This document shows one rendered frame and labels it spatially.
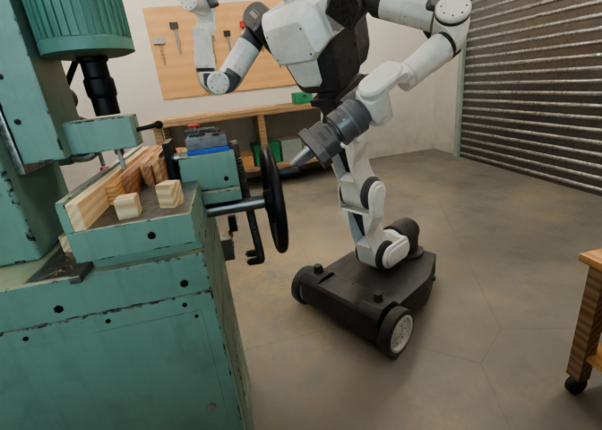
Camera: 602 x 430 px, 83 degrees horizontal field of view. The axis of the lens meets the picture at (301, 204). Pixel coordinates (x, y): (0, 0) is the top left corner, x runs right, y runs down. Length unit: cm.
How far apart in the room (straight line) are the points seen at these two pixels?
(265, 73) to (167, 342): 367
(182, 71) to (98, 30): 339
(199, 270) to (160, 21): 371
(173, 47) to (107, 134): 339
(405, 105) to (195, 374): 437
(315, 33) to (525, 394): 139
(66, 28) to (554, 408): 169
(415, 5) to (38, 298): 104
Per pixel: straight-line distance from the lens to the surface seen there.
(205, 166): 85
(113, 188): 79
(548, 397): 158
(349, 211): 152
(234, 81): 131
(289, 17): 116
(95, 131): 87
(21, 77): 87
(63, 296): 81
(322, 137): 82
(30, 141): 88
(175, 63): 421
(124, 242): 68
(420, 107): 496
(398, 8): 101
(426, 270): 178
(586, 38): 357
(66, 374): 92
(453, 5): 96
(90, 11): 83
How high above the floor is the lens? 110
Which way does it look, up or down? 20 degrees down
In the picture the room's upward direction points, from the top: 6 degrees counter-clockwise
